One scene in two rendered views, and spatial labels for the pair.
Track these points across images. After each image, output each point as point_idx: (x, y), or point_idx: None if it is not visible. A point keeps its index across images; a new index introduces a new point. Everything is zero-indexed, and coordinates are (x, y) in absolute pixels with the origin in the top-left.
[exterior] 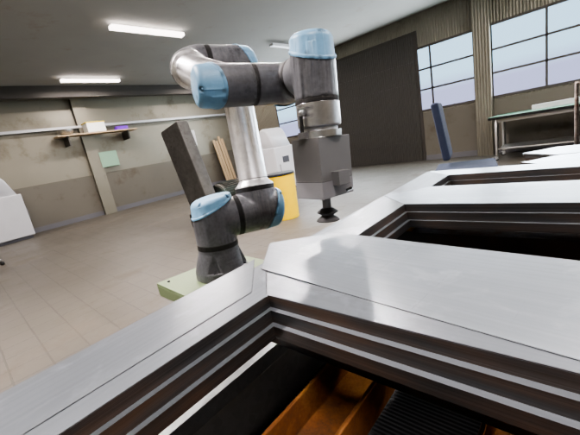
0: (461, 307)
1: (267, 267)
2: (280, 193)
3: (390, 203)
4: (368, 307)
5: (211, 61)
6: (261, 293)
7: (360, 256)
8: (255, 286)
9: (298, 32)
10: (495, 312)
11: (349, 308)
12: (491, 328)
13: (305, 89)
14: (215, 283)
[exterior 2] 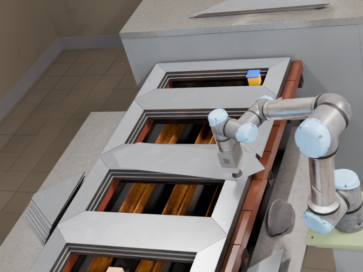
0: (190, 151)
1: (249, 153)
2: (304, 212)
3: (219, 219)
4: (209, 147)
5: (267, 101)
6: (242, 144)
7: (219, 165)
8: (247, 145)
9: (219, 108)
10: (184, 151)
11: (214, 145)
12: (186, 148)
13: (223, 125)
14: (263, 143)
